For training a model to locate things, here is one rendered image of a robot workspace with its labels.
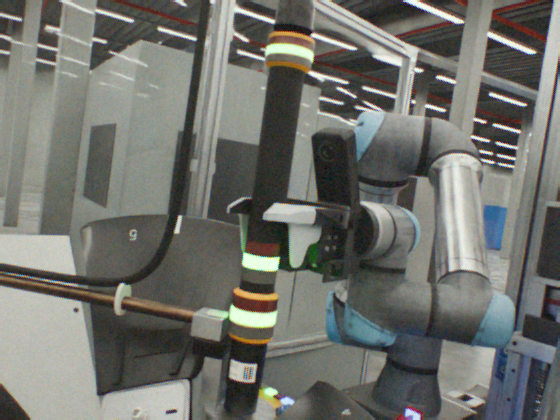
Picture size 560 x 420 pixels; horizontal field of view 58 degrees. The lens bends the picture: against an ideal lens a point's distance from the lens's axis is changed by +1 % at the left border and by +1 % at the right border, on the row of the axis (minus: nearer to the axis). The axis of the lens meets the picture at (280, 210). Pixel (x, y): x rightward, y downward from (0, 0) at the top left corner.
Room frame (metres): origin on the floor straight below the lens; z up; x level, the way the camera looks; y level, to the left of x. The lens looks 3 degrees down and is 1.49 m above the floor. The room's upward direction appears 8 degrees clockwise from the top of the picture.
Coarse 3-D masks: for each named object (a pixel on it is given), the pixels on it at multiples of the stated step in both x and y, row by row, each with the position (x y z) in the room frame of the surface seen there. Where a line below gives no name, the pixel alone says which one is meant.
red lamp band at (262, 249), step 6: (246, 240) 0.47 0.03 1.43; (246, 246) 0.47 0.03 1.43; (252, 246) 0.46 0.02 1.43; (258, 246) 0.46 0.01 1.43; (264, 246) 0.46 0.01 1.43; (270, 246) 0.46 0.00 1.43; (276, 246) 0.46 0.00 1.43; (252, 252) 0.46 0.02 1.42; (258, 252) 0.46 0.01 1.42; (264, 252) 0.46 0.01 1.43; (270, 252) 0.46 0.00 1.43; (276, 252) 0.47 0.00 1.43
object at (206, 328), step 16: (192, 320) 0.47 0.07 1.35; (208, 320) 0.47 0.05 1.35; (224, 320) 0.47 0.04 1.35; (208, 336) 0.47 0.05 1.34; (224, 336) 0.48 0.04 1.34; (192, 352) 0.46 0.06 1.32; (208, 352) 0.46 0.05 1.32; (224, 352) 0.47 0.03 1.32; (208, 368) 0.47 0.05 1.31; (224, 368) 0.47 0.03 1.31; (208, 384) 0.47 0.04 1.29; (224, 384) 0.48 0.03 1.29; (208, 400) 0.47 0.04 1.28; (224, 400) 0.49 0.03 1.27; (208, 416) 0.45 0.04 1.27; (224, 416) 0.45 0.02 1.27; (240, 416) 0.46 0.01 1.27; (256, 416) 0.46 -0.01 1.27; (272, 416) 0.47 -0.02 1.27
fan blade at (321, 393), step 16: (320, 384) 0.70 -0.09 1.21; (304, 400) 0.66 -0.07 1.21; (320, 400) 0.67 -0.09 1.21; (336, 400) 0.67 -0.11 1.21; (352, 400) 0.69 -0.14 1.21; (288, 416) 0.62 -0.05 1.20; (304, 416) 0.63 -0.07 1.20; (320, 416) 0.63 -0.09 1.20; (336, 416) 0.64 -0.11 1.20; (368, 416) 0.66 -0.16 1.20
